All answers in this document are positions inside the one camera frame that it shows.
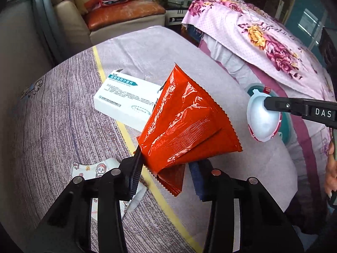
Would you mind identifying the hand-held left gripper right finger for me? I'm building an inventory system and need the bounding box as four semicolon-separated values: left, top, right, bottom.
188;158;304;253

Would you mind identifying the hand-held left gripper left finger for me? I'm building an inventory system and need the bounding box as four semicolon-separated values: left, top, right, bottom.
25;148;145;253

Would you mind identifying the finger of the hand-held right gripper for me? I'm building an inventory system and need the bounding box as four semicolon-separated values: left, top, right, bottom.
263;96;310;118

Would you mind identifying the teal plastic bin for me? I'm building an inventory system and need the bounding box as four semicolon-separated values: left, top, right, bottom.
243;82;293;145

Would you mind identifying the white plastic cup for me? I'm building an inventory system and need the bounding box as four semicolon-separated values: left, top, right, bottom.
246;89;282;142

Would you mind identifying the red foil snack packet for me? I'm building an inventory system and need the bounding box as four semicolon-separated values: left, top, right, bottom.
136;63;243;197

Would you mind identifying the person's right hand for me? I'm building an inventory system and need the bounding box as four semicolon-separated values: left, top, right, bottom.
324;140;337;198

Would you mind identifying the patterned white wrapper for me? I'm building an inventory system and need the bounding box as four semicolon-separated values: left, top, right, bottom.
71;157;148;222

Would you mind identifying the pink and white quilt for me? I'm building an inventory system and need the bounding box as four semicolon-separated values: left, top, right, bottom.
199;34;335;217

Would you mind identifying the white medicine box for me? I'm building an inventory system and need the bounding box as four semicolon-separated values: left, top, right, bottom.
94;69;164;132

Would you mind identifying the lilac tablecloth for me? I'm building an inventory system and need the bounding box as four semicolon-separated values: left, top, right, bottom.
8;26;298;253

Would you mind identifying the teal glass cabinet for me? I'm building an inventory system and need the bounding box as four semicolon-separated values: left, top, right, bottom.
284;0;329;58

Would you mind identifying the floral pink bed sheet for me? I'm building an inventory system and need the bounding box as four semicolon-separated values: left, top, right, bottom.
182;0;332;103

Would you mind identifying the white media cabinet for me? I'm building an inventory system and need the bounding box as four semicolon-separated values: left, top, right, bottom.
163;0;203;26

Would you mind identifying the orange leather seat cushion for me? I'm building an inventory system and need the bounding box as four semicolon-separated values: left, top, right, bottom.
84;0;166;31

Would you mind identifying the beige sofa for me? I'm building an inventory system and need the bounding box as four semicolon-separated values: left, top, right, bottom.
53;0;166;56

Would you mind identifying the grey fabric chair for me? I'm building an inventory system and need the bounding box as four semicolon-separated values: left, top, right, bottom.
0;0;64;85

